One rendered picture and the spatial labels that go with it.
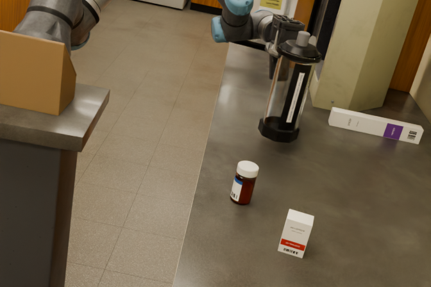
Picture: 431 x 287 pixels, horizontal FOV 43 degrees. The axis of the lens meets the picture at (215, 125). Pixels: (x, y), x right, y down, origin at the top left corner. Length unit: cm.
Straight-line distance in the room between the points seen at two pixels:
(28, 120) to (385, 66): 110
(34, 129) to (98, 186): 160
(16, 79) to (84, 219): 136
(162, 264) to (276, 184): 127
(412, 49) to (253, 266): 134
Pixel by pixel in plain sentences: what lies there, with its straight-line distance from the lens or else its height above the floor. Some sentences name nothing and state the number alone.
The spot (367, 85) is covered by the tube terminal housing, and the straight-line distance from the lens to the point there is 182.
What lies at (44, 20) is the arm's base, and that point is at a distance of 140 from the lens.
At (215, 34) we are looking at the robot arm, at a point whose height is 113.
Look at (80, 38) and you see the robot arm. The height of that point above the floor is 106.
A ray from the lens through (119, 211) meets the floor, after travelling 273.
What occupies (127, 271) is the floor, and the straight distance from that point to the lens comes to 239.
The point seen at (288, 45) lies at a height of 121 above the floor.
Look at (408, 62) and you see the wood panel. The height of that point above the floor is 105.
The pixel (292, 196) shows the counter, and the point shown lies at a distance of 123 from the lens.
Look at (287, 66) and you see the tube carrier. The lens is 132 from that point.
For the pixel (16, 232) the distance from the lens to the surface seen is 157.
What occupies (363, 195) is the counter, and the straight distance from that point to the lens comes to 133.
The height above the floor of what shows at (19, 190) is 73.
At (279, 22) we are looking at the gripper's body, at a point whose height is 124.
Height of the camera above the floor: 154
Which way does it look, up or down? 24 degrees down
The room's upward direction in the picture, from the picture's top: 12 degrees clockwise
